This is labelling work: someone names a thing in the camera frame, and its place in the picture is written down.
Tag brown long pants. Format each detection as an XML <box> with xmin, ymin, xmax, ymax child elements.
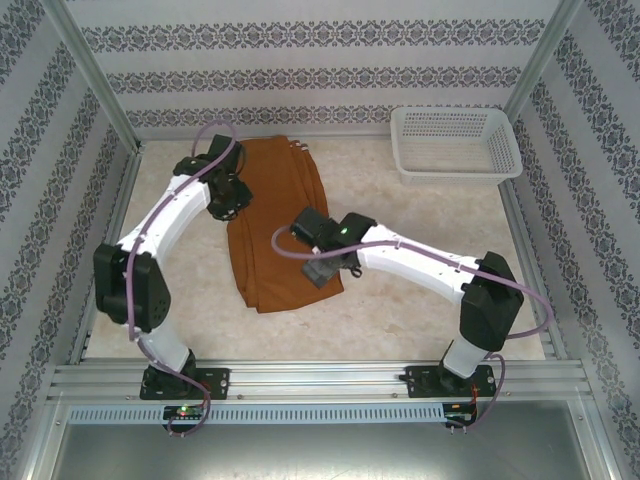
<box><xmin>225</xmin><ymin>135</ymin><xmax>346</xmax><ymax>315</ymax></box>

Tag white perforated plastic basket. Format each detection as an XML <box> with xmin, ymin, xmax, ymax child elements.
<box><xmin>389</xmin><ymin>106</ymin><xmax>523</xmax><ymax>187</ymax></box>

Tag grey metal sheet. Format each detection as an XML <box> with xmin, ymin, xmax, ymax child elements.
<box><xmin>47</xmin><ymin>422</ymin><xmax>614</xmax><ymax>480</ymax></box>

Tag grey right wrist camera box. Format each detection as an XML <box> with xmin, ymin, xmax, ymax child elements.
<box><xmin>301</xmin><ymin>255</ymin><xmax>351</xmax><ymax>290</ymax></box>

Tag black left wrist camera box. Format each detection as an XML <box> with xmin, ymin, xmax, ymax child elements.
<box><xmin>219</xmin><ymin>178</ymin><xmax>253</xmax><ymax>212</ymax></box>

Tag aluminium back rail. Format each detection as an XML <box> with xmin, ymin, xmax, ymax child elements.
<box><xmin>133</xmin><ymin>125</ymin><xmax>397</xmax><ymax>145</ymax></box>

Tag aluminium side rail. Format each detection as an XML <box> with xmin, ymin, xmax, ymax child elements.
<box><xmin>498</xmin><ymin>178</ymin><xmax>570</xmax><ymax>359</ymax></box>
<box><xmin>68</xmin><ymin>144</ymin><xmax>147</xmax><ymax>366</ymax></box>

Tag aluminium frame post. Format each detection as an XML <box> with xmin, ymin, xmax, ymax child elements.
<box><xmin>501</xmin><ymin>0</ymin><xmax>587</xmax><ymax>115</ymax></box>
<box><xmin>43</xmin><ymin>0</ymin><xmax>142</xmax><ymax>151</ymax></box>

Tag aluminium mounting rail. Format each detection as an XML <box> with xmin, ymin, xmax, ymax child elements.
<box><xmin>47</xmin><ymin>357</ymin><xmax>594</xmax><ymax>401</ymax></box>

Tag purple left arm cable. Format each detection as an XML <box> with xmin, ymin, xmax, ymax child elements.
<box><xmin>125</xmin><ymin>119</ymin><xmax>240</xmax><ymax>439</ymax></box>

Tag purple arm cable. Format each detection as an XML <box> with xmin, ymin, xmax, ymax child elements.
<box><xmin>271</xmin><ymin>225</ymin><xmax>555</xmax><ymax>434</ymax></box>
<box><xmin>125</xmin><ymin>119</ymin><xmax>240</xmax><ymax>439</ymax></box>

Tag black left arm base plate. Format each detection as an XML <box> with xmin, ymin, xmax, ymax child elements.
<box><xmin>139</xmin><ymin>366</ymin><xmax>231</xmax><ymax>401</ymax></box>

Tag slotted grey cable duct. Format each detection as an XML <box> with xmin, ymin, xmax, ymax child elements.
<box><xmin>67</xmin><ymin>402</ymin><xmax>446</xmax><ymax>424</ymax></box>

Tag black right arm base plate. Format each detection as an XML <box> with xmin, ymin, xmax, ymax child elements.
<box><xmin>404</xmin><ymin>364</ymin><xmax>494</xmax><ymax>399</ymax></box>

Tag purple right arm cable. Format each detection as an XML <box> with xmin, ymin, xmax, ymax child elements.
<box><xmin>271</xmin><ymin>225</ymin><xmax>555</xmax><ymax>434</ymax></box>

